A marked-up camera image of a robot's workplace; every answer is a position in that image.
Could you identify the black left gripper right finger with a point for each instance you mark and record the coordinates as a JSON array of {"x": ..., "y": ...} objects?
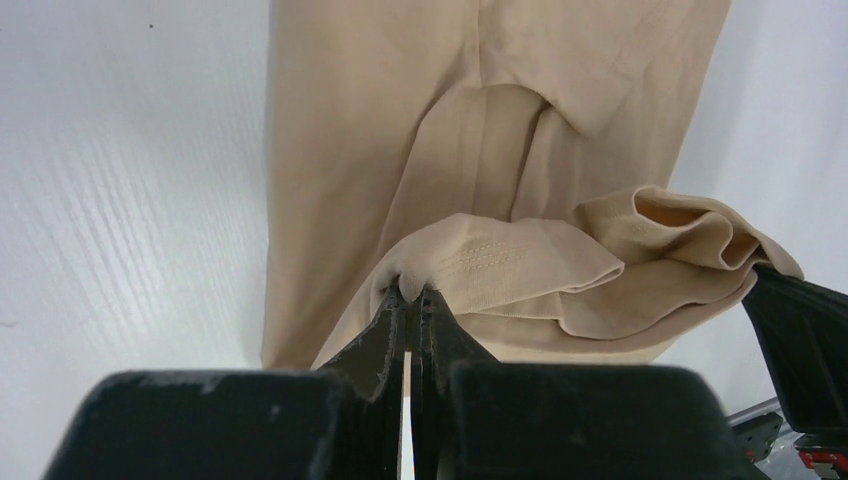
[{"x": 474, "y": 417}]

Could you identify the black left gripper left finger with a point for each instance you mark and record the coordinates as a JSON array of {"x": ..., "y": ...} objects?
[{"x": 340, "y": 421}]

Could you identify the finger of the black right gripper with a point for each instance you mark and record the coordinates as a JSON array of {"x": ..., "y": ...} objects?
[{"x": 801, "y": 328}]

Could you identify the beige t shirt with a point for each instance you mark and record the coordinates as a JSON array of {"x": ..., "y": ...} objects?
[{"x": 513, "y": 155}]

